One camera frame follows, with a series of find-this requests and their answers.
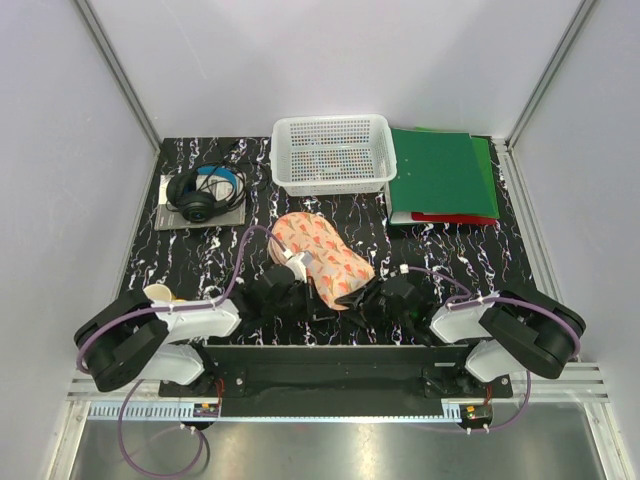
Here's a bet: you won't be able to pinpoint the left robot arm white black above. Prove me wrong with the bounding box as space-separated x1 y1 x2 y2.
73 265 319 396

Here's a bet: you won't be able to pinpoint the black blue headphones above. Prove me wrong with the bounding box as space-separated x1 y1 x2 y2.
161 162 270 229

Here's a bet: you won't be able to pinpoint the yellow ceramic mug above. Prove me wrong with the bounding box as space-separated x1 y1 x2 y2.
143 284 185 307

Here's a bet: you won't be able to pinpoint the floral pink laundry bag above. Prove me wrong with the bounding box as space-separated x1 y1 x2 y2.
268 212 375 311

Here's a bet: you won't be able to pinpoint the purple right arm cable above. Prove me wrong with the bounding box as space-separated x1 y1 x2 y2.
405 266 583 431

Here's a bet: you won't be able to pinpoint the white slotted cable duct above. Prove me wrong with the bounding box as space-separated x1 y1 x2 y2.
89 398 462 423

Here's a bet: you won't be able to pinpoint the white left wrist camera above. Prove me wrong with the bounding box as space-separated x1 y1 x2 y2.
284 250 313 283

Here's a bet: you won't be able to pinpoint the grey booklet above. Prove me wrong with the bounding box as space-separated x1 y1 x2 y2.
154 168 246 231

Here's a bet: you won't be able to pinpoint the red folder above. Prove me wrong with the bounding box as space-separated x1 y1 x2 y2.
410 212 497 226

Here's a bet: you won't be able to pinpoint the white plastic mesh basket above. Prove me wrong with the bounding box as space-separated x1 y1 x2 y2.
269 114 397 197

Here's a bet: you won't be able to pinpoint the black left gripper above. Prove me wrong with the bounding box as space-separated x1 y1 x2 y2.
264 276 334 322

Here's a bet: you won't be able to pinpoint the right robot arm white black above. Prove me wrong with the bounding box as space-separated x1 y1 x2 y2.
336 275 586 397

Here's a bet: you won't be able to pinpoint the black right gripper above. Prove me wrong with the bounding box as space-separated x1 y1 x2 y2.
336 275 412 329

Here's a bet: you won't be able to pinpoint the green flat folder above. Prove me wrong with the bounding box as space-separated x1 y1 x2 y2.
471 136 494 186

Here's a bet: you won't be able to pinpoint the aluminium frame rail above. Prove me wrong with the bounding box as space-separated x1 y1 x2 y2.
72 0 162 152

